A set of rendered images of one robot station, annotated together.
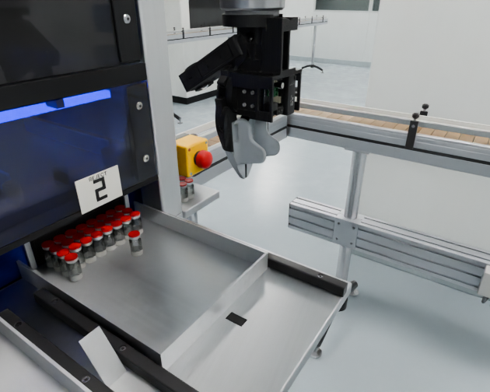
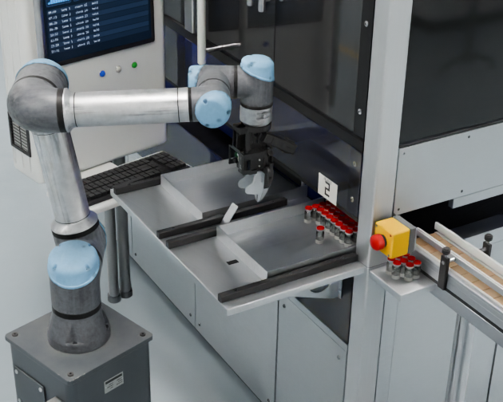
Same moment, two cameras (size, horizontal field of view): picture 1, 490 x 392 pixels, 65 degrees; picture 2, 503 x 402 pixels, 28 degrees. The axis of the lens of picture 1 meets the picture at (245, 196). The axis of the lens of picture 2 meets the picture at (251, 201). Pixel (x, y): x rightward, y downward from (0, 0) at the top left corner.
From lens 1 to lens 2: 256 cm
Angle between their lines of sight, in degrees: 96
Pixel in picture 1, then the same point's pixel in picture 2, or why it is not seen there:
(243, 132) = not seen: hidden behind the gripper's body
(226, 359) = (209, 253)
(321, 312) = (213, 289)
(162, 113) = (366, 183)
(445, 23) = not seen: outside the picture
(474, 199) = not seen: outside the picture
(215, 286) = (263, 261)
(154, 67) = (367, 149)
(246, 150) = (247, 180)
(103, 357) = (228, 215)
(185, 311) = (250, 248)
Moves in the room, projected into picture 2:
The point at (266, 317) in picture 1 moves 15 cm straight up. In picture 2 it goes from (225, 270) to (225, 218)
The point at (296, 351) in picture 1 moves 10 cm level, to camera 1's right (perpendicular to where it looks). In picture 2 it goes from (196, 272) to (176, 291)
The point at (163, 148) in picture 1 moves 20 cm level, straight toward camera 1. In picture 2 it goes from (363, 206) to (284, 196)
